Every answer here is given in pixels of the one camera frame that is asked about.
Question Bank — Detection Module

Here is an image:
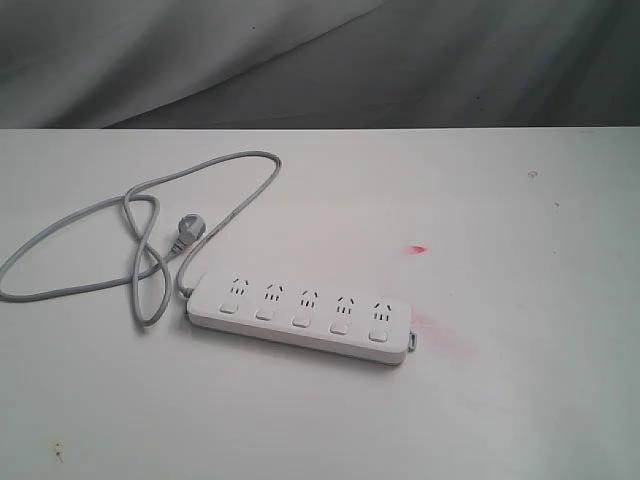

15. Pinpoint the white five-outlet power strip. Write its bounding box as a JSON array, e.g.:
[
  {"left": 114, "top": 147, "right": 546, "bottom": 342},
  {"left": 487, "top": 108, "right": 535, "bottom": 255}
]
[{"left": 187, "top": 271, "right": 417, "bottom": 366}]

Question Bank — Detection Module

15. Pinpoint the grey power plug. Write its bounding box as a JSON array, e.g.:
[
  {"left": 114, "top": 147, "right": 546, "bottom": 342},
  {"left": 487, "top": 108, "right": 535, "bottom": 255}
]
[{"left": 170, "top": 214, "right": 206, "bottom": 257}]

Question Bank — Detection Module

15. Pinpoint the grey backdrop cloth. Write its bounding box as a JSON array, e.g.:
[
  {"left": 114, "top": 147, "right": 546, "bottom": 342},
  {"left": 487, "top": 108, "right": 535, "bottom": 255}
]
[{"left": 1, "top": 1, "right": 639, "bottom": 129}]

